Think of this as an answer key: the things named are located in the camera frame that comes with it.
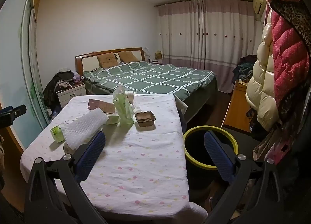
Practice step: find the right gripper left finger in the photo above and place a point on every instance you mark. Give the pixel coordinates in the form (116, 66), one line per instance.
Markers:
(86, 156)

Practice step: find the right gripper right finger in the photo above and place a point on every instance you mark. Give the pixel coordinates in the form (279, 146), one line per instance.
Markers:
(224, 162)

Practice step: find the small green plastic cup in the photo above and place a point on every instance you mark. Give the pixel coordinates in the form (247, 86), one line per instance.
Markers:
(57, 134)

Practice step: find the brown cardboard packet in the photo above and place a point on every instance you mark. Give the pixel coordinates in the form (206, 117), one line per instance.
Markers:
(104, 106)

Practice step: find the green transparent plastic bag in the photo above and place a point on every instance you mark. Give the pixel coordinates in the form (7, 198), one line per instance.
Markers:
(123, 107)

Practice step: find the brown foil tray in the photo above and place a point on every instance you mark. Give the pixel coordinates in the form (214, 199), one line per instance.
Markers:
(145, 119)

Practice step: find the white paper cup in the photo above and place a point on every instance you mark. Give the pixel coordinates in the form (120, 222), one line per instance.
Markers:
(130, 96)

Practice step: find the black bin yellow rim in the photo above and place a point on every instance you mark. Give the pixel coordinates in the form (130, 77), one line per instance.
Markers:
(201, 170)

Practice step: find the wooden low cabinet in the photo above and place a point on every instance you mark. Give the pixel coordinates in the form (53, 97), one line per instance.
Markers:
(235, 117)

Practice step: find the white dotted tablecloth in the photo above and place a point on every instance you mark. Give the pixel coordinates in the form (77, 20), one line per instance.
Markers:
(142, 171)

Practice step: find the white nightstand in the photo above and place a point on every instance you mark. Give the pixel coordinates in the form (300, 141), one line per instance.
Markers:
(65, 96)

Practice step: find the dark clothes pile on nightstand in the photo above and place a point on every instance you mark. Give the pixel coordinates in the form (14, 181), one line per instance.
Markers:
(50, 97)

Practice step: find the cream puffer jacket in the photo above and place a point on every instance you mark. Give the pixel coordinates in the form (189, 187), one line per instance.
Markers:
(260, 93)

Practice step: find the clothes pile on cabinet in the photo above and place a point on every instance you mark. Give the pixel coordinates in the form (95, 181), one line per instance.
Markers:
(243, 70)

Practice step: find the wooden bed headboard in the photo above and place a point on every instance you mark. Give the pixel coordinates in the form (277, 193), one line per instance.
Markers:
(89, 62)

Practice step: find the green checked bed quilt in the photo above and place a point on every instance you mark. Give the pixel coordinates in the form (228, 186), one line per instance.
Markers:
(146, 78)

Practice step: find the brown left pillow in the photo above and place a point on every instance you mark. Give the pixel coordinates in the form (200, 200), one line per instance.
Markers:
(107, 60)

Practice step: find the brown pillow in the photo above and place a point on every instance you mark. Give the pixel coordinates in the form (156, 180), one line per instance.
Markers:
(107, 60)
(127, 57)

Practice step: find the brown right pillow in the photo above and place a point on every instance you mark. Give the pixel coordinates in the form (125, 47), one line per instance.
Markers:
(127, 57)

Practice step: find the pink white curtain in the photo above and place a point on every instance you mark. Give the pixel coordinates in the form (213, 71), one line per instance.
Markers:
(209, 35)

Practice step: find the red quilted jacket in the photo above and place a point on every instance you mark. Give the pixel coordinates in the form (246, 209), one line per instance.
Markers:
(290, 53)

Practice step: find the wall air conditioner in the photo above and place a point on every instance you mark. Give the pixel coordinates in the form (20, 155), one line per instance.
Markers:
(259, 6)

